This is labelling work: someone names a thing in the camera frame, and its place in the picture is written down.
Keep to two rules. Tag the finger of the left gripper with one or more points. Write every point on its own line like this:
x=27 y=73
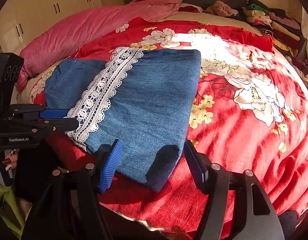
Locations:
x=43 y=127
x=43 y=112

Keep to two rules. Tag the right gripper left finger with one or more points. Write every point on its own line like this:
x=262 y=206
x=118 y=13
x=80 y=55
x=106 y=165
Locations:
x=69 y=209

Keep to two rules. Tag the blue denim pants lace trim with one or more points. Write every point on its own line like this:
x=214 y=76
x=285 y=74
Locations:
x=142 y=98

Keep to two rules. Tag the left hand painted nails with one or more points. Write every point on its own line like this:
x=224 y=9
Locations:
x=10 y=161

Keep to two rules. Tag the pink quilt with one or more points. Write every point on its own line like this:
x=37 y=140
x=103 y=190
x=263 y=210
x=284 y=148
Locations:
x=88 y=35

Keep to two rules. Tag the cream wardrobe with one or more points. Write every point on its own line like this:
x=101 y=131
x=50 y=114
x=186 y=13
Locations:
x=21 y=21

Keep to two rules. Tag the dark purple garment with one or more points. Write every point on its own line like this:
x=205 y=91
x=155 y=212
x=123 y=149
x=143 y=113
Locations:
x=300 y=66

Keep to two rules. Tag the stack of folded clothes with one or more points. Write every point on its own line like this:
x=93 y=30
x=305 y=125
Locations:
x=285 y=31

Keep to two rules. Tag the dark red pillow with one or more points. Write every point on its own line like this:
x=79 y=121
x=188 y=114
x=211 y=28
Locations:
x=186 y=7

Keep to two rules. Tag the beige bed sheet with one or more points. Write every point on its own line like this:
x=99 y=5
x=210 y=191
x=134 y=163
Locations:
x=209 y=19

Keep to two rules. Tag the pink crumpled garment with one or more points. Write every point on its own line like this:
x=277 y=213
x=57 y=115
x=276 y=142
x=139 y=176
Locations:
x=220 y=8

